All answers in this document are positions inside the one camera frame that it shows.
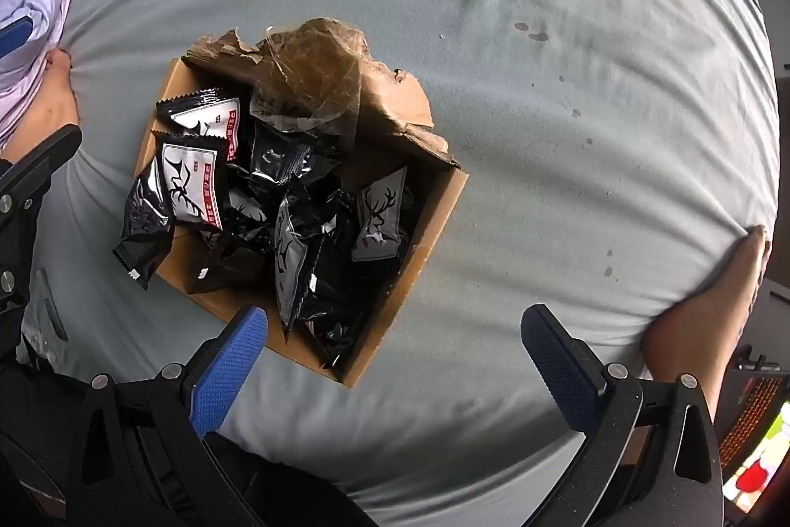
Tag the grey-blue bed sheet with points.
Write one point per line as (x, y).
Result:
(494, 70)

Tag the clear plastic wrap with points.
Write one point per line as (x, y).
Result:
(321, 70)

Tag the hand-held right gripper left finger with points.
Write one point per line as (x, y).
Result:
(228, 372)

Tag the person's black clothing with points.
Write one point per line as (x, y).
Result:
(290, 490)

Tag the pile of black snack packets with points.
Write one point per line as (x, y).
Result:
(185, 175)

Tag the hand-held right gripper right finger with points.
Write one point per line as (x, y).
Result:
(561, 372)

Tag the brown cardboard box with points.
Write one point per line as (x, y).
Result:
(395, 92)

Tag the colourful screen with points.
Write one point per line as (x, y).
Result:
(759, 471)

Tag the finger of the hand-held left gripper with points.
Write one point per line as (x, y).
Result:
(37, 163)
(13, 36)

